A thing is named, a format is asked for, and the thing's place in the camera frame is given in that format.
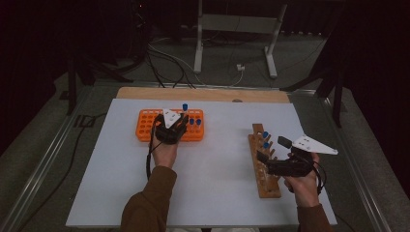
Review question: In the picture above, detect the right hand-held gripper cable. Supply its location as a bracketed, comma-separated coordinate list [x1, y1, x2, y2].
[310, 159, 328, 196]

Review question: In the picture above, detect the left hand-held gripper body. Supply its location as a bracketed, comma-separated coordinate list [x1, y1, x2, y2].
[154, 108, 187, 145]

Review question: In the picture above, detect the white table mat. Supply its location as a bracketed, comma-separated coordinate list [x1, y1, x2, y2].
[65, 98, 338, 228]

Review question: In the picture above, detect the black angled stand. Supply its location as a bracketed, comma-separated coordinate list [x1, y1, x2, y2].
[279, 32, 345, 129]

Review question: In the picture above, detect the aluminium floor rail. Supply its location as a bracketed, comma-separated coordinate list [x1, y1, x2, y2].
[317, 96, 392, 232]
[0, 84, 95, 232]

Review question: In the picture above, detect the person's right hand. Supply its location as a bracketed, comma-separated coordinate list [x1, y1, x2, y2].
[283, 152, 321, 208]

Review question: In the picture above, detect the white plug with cable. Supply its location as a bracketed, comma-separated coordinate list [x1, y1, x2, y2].
[225, 63, 247, 88]

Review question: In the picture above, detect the long black floor cable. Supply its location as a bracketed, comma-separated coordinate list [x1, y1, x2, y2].
[17, 112, 108, 232]

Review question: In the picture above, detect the orange plastic tube rack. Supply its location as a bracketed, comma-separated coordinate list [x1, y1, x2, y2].
[134, 108, 205, 143]

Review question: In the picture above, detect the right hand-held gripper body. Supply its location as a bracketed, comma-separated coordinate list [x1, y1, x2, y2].
[265, 134, 339, 177]

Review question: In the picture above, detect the left hand-held gripper cable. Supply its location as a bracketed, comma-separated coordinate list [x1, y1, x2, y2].
[145, 121, 162, 182]

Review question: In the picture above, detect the dark equipment rack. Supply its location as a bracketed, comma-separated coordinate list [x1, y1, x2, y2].
[129, 0, 151, 64]

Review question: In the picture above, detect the black floor cable bundle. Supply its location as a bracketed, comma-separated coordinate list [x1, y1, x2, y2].
[145, 44, 196, 90]

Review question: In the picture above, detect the white metal stand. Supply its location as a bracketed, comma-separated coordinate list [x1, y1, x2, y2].
[192, 0, 288, 79]

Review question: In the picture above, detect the person's left hand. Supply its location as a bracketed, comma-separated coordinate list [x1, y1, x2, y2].
[151, 136, 180, 169]

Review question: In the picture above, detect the wooden tube rack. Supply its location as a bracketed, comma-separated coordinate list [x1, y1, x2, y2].
[247, 123, 282, 199]

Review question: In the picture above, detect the hand-held gripper cable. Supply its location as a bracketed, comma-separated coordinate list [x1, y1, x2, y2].
[145, 121, 162, 182]
[310, 159, 328, 196]

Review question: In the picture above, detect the white floor cable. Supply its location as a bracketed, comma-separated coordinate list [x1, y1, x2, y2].
[148, 43, 208, 87]

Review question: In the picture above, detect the black tripod stand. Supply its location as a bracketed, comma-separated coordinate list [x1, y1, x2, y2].
[65, 51, 134, 116]

